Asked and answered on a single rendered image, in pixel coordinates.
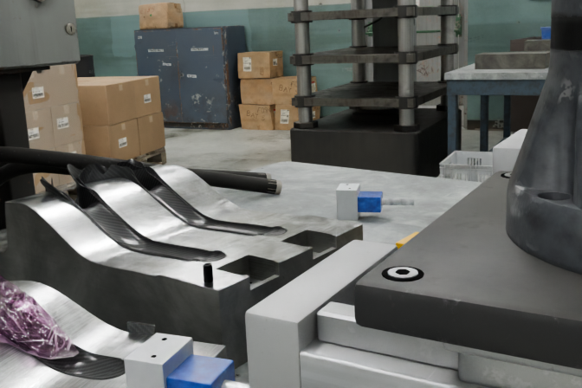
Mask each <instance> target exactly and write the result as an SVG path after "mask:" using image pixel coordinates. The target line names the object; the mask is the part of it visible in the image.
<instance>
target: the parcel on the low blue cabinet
mask: <svg viewBox="0 0 582 388"><path fill-rule="evenodd" d="M183 27H184V19H183V12H182V9H181V4H180V3H149V4H142V5H140V6H139V28H140V29H176V28H183Z"/></svg>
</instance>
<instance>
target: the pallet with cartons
mask: <svg viewBox="0 0 582 388"><path fill-rule="evenodd" d="M77 80H78V88H79V96H80V101H79V102H80V106H81V118H82V127H83V138H84V143H85V151H86V155H93V156H99V157H106V158H118V159H125V160H129V159H134V160H136V161H139V162H146V163H152V164H159V165H163V164H165V163H166V151H165V148H164V146H165V129H164V117H163V113H162V112H161V101H160V90H159V78H158V76H111V77H78V78H77ZM146 159H147V160H146Z"/></svg>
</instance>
